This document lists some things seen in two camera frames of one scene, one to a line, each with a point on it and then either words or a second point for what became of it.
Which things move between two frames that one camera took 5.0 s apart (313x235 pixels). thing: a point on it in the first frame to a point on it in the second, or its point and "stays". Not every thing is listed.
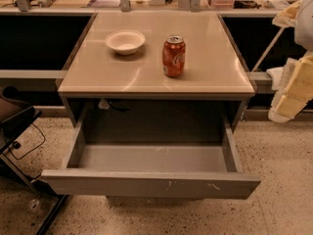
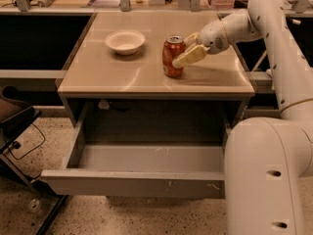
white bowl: [125, 42] stays
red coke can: [174, 56] stays
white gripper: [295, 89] to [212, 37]
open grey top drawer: [151, 169] stays
